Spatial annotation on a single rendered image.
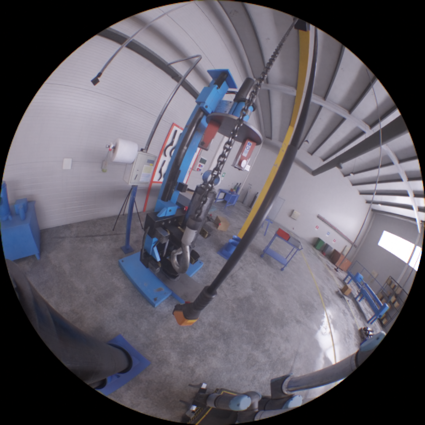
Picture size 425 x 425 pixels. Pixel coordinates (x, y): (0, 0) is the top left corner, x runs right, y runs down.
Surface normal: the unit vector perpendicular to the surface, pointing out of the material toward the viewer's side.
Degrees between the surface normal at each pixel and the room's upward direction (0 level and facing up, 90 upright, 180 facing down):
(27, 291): 0
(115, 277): 0
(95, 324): 0
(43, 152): 90
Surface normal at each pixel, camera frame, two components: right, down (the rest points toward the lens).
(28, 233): 0.81, 0.49
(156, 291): 0.40, -0.86
